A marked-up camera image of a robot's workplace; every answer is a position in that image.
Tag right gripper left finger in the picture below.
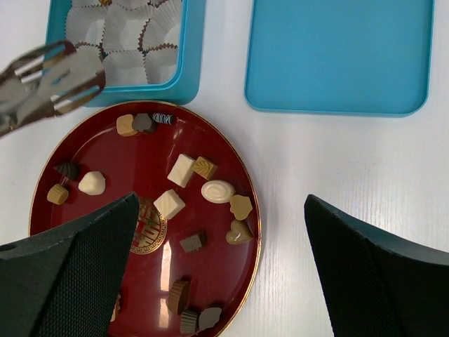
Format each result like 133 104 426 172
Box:
1 192 140 336

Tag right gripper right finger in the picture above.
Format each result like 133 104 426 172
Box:
304 194 448 336

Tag silver metal tongs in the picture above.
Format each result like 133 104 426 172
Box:
1 40 106 136

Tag tan fluted cup chocolate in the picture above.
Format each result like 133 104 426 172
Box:
46 184 69 205

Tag white heart chocolate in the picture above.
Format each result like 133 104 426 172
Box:
78 171 106 196

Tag white rectangular chocolate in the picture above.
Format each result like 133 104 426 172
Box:
154 190 185 220

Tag tan heart chocolate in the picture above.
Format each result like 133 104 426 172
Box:
226 220 253 245

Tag white oval chocolate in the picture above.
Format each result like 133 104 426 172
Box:
201 180 235 204

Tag red round lacquer plate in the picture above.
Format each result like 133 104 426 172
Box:
29 101 261 336

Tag teal tin lid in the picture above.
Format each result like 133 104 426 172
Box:
244 1 434 117

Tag teal square tin box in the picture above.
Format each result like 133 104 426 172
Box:
46 1 206 107

